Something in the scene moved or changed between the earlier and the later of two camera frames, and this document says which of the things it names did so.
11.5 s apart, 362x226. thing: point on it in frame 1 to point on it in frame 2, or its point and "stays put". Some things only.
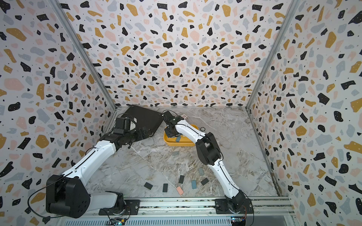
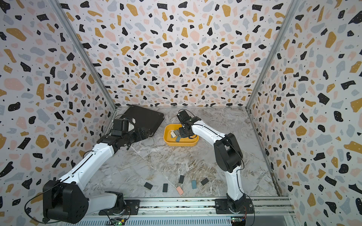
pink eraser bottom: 179,190 stays put
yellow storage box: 185,141 stays put
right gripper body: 168,133 to 183,133
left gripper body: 132,136 stays put
